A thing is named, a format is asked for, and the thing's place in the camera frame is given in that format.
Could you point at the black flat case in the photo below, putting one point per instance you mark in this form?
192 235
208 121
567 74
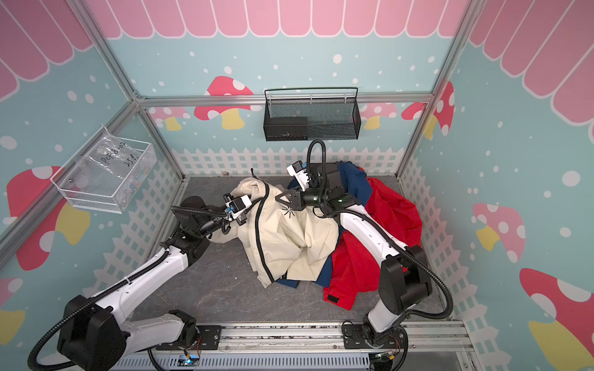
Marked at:
327 175

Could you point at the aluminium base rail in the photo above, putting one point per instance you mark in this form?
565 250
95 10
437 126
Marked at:
314 346

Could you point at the black wire mesh basket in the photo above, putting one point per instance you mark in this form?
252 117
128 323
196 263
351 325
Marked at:
332 112

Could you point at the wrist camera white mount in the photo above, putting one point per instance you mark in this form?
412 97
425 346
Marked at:
299 171
236 208

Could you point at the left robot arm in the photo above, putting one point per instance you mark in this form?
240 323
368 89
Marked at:
95 332

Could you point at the clear wire basket with bags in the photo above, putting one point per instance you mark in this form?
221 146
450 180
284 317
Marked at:
106 175

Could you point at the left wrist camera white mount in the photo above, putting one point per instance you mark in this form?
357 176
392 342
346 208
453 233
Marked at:
236 208

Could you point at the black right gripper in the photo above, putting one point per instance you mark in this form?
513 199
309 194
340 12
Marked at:
297 202

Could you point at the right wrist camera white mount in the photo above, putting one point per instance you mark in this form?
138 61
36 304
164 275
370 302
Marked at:
299 171

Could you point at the cream beige jacket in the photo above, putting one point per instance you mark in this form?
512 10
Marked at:
279 242

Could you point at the black box in basket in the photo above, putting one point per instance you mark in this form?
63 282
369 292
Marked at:
281 129

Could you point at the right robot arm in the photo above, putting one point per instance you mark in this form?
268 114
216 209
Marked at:
386 230

